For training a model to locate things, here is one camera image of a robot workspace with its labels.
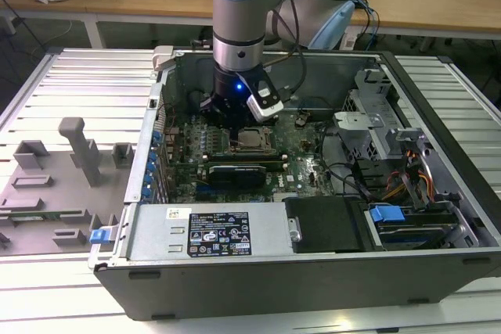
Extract hard disk in blue carrier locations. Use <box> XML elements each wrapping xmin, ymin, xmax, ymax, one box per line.
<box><xmin>366</xmin><ymin>203</ymin><xmax>462</xmax><ymax>252</ymax></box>

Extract metal CPU socket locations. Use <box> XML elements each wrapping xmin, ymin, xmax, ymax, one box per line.
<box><xmin>226</xmin><ymin>125</ymin><xmax>276</xmax><ymax>155</ymax></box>

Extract blue network cable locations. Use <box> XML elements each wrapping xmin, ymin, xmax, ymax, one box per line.
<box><xmin>351</xmin><ymin>0</ymin><xmax>381</xmax><ymax>38</ymax></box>

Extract wooden desk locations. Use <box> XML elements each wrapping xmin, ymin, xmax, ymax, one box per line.
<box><xmin>0</xmin><ymin>0</ymin><xmax>215</xmax><ymax>50</ymax></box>
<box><xmin>344</xmin><ymin>0</ymin><xmax>501</xmax><ymax>53</ymax></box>

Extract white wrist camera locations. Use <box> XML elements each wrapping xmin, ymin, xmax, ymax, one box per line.
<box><xmin>246</xmin><ymin>78</ymin><xmax>285</xmax><ymax>122</ymax></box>

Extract grey case release latch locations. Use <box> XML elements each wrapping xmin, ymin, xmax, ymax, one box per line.
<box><xmin>151</xmin><ymin>45</ymin><xmax>178</xmax><ymax>74</ymax></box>

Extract black graphics card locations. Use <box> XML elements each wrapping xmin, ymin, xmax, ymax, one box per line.
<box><xmin>207</xmin><ymin>164</ymin><xmax>269</xmax><ymax>191</ymax></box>

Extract green motherboard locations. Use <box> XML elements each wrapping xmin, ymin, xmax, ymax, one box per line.
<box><xmin>162</xmin><ymin>110</ymin><xmax>338</xmax><ymax>205</ymax></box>

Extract black plastic shroud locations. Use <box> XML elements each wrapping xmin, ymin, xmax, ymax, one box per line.
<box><xmin>284</xmin><ymin>196</ymin><xmax>368</xmax><ymax>253</ymax></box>

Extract silver power supply box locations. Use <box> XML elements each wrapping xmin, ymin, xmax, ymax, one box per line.
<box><xmin>126</xmin><ymin>203</ymin><xmax>305</xmax><ymax>264</ymax></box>

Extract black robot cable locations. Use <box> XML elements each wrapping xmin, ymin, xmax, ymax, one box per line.
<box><xmin>265</xmin><ymin>8</ymin><xmax>311</xmax><ymax>101</ymax></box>

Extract metal socket cover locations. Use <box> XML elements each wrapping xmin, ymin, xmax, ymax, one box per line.
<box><xmin>232</xmin><ymin>127</ymin><xmax>270</xmax><ymax>152</ymax></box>

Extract green RAM stick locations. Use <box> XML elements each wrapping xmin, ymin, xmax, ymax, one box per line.
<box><xmin>0</xmin><ymin>211</ymin><xmax>64</xmax><ymax>221</ymax></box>

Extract black cable bundle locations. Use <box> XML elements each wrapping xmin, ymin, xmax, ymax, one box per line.
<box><xmin>319</xmin><ymin>125</ymin><xmax>377</xmax><ymax>199</ymax></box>

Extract CPU with silver heat spreader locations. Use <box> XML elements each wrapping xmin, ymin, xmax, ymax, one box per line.
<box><xmin>237</xmin><ymin>131</ymin><xmax>260</xmax><ymax>148</ymax></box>

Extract grey metal bay bracket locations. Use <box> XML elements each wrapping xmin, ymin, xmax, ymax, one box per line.
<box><xmin>385</xmin><ymin>127</ymin><xmax>448</xmax><ymax>210</ymax></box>

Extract grey parts rack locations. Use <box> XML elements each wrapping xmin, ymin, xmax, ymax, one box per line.
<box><xmin>0</xmin><ymin>117</ymin><xmax>137</xmax><ymax>260</ymax></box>

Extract orange yellow power wires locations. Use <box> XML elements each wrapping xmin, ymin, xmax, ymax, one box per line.
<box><xmin>385</xmin><ymin>149</ymin><xmax>436</xmax><ymax>203</ymax></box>

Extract black and grey PC case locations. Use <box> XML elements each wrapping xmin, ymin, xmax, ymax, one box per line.
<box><xmin>88</xmin><ymin>46</ymin><xmax>501</xmax><ymax>321</ymax></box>

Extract grey metal drive cage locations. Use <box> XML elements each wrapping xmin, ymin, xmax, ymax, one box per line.
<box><xmin>333</xmin><ymin>69</ymin><xmax>399</xmax><ymax>163</ymax></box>

